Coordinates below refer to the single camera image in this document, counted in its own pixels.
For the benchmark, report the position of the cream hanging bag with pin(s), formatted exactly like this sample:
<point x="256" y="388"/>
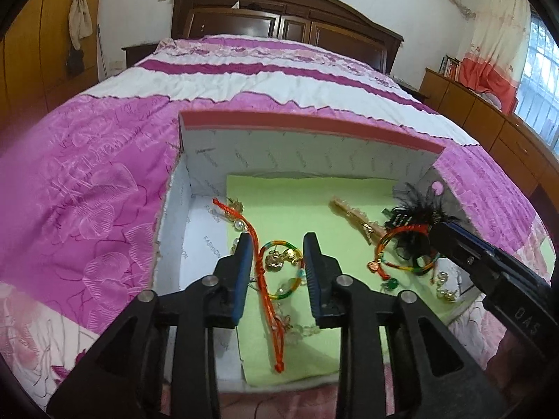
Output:
<point x="81" y="19"/>

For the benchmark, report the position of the pink floral bed blanket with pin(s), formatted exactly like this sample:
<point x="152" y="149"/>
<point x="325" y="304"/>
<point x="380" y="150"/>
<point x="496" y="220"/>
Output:
<point x="87" y="161"/>

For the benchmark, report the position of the low wooden cabinet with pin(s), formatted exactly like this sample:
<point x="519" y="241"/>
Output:
<point x="480" y="113"/>

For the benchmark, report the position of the loose green paper sheet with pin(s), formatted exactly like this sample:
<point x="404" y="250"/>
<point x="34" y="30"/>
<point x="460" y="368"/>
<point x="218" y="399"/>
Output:
<point x="540" y="251"/>

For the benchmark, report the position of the black feather hair clip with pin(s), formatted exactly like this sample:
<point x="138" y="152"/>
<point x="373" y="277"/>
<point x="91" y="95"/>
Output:
<point x="415" y="222"/>

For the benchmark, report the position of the cream and red curtain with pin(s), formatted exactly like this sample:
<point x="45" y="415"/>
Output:
<point x="493" y="61"/>

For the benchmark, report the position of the dark wooden nightstand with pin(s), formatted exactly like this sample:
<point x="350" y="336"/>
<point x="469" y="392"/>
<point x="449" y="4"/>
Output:
<point x="139" y="56"/>

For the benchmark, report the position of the green box liner paper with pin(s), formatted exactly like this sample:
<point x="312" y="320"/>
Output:
<point x="288" y="209"/>

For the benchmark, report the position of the window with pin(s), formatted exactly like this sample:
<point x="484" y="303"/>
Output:
<point x="543" y="87"/>

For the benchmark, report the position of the orange wooden wardrobe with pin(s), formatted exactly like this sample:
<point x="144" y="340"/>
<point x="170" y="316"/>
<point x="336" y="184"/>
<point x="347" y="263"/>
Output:
<point x="39" y="39"/>

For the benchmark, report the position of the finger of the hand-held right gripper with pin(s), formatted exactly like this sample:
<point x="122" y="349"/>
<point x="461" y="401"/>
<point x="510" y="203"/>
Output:
<point x="467" y="253"/>

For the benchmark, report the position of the dark wooden headboard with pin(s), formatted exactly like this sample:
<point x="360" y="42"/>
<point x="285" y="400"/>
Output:
<point x="284" y="17"/>

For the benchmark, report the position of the gold hair clip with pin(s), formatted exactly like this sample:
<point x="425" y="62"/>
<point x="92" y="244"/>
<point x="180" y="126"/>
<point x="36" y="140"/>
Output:
<point x="356" y="218"/>

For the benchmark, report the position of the black hanging bag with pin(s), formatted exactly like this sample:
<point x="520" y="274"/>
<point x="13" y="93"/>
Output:
<point x="75" y="62"/>

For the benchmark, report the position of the red cardboard box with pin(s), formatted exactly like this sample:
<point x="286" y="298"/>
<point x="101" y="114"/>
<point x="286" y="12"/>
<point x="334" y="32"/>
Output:
<point x="305" y="148"/>

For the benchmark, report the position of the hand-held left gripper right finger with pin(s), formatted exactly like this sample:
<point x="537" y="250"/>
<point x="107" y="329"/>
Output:
<point x="312" y="279"/>

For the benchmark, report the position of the pearl drop earrings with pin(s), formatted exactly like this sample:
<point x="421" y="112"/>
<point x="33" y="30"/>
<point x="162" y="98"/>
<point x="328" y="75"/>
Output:
<point x="238" y="226"/>

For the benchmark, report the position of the gold pearl earrings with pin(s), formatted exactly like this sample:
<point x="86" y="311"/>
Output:
<point x="444" y="289"/>

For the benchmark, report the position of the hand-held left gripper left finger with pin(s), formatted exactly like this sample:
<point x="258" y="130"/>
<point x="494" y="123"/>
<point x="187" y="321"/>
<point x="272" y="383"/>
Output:
<point x="243" y="279"/>

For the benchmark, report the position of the row of books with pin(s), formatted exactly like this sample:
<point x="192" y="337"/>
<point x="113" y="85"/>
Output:
<point x="450" y="67"/>

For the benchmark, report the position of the thin leaning rod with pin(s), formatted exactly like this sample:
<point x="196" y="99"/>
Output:
<point x="101" y="52"/>

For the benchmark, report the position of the green bead earring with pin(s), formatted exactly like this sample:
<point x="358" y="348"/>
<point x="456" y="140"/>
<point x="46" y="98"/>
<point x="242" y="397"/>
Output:
<point x="391" y="285"/>

